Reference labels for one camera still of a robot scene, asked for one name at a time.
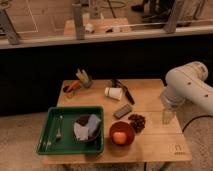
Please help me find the blue grey cloth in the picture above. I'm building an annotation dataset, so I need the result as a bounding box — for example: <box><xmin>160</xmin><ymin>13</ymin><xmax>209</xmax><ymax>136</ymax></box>
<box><xmin>73</xmin><ymin>114</ymin><xmax>102</xmax><ymax>142</ymax></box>

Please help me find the orange fruit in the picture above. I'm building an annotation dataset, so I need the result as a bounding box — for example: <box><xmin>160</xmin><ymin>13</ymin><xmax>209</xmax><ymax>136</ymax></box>
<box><xmin>113</xmin><ymin>132</ymin><xmax>127</xmax><ymax>145</ymax></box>

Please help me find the white paper cup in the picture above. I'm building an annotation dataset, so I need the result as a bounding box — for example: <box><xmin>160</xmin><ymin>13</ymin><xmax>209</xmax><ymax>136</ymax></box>
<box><xmin>105</xmin><ymin>87</ymin><xmax>123</xmax><ymax>100</ymax></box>

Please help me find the metal fork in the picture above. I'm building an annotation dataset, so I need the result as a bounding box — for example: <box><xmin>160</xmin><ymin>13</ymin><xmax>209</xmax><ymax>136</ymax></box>
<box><xmin>56</xmin><ymin>115</ymin><xmax>63</xmax><ymax>141</ymax></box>

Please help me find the green plastic tray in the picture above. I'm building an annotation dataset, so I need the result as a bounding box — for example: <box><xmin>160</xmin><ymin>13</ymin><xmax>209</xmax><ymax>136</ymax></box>
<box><xmin>37</xmin><ymin>106</ymin><xmax>104</xmax><ymax>155</ymax></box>

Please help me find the black handled knife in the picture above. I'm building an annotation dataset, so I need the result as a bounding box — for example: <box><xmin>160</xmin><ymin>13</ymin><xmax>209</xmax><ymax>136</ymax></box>
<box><xmin>111</xmin><ymin>79</ymin><xmax>135</xmax><ymax>105</ymax></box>

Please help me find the black cable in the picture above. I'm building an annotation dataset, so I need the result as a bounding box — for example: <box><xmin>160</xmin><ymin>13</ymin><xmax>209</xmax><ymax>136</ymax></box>
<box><xmin>181</xmin><ymin>114</ymin><xmax>213</xmax><ymax>133</ymax></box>

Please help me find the grey utensil holder cup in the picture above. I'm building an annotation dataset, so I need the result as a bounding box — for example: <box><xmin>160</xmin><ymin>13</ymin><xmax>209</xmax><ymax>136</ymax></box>
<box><xmin>76</xmin><ymin>69</ymin><xmax>92</xmax><ymax>88</ymax></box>

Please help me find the wooden background table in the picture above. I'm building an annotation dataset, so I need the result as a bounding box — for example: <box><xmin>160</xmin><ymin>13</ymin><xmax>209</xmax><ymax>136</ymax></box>
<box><xmin>64</xmin><ymin>18</ymin><xmax>131</xmax><ymax>36</ymax></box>

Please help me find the red bowl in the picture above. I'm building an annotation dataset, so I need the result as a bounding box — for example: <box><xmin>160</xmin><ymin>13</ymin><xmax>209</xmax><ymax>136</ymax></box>
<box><xmin>109</xmin><ymin>121</ymin><xmax>135</xmax><ymax>146</ymax></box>

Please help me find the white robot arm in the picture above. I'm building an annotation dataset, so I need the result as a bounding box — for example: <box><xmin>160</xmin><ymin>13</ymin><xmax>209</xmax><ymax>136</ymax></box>
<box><xmin>160</xmin><ymin>61</ymin><xmax>213</xmax><ymax>124</ymax></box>

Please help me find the grey sponge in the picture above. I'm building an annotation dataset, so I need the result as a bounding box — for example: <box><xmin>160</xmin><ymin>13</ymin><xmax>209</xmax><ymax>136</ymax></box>
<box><xmin>113</xmin><ymin>104</ymin><xmax>132</xmax><ymax>119</ymax></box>

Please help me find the bunch of dark grapes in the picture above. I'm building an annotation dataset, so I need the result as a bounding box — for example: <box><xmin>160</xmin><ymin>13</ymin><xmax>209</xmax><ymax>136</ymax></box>
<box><xmin>128</xmin><ymin>114</ymin><xmax>146</xmax><ymax>133</ymax></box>

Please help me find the metal spoon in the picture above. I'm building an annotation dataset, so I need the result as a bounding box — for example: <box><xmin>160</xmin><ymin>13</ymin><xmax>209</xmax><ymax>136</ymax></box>
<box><xmin>45</xmin><ymin>116</ymin><xmax>61</xmax><ymax>148</ymax></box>

